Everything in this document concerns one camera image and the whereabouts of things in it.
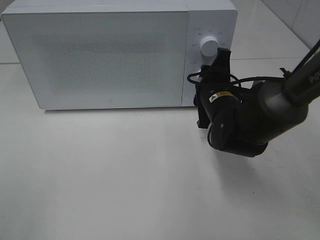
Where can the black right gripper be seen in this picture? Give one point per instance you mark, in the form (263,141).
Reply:
(212,93)

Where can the white timer knob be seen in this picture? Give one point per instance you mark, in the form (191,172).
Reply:
(199,76)

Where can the white microwave door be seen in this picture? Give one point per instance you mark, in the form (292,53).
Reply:
(101,60)

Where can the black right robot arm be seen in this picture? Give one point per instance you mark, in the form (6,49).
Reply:
(243,115)

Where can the white upper power knob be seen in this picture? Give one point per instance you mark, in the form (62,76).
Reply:
(209,45)

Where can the white microwave oven body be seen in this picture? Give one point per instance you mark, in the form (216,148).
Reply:
(205,18)

